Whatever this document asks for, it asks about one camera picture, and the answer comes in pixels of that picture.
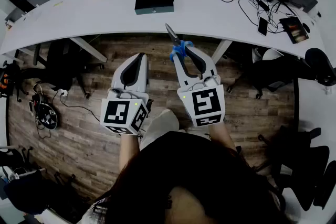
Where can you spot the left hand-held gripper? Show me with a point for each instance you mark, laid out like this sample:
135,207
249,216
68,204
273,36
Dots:
118,112

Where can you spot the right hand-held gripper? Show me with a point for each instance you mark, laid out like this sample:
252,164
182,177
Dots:
204,105

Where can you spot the person's right forearm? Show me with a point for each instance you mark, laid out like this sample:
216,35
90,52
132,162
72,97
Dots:
220,136

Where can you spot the person's left forearm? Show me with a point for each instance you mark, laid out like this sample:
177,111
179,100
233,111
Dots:
128,149

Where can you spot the white desk leg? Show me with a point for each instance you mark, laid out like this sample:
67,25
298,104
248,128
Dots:
89,49
221,51

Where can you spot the person's light trousers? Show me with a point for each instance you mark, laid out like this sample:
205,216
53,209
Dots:
160,126

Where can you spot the white rounded device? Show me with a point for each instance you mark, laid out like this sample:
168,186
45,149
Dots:
271,55

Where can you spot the white power strip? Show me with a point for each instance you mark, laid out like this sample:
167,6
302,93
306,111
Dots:
62,92

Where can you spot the black smartphone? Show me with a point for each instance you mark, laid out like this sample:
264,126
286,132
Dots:
262,26

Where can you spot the person's dark top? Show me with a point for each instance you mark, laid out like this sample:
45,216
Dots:
189,154

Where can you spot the round black floor device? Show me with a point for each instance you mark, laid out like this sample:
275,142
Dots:
48,119

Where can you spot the yellow desk label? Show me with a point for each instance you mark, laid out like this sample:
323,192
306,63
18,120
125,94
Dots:
58,4

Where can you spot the black tablet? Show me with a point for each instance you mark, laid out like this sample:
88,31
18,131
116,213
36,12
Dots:
295,30

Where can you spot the black computer mouse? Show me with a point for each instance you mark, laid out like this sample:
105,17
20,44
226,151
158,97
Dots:
306,28

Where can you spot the black chair with headrest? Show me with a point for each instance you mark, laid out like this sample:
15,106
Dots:
11,70

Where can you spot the orange bag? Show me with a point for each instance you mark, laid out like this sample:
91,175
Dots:
3,81

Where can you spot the black mesh office chair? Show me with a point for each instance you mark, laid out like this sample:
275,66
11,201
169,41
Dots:
302,154

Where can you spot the black fabric bag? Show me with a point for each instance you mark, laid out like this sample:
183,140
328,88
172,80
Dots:
26,191

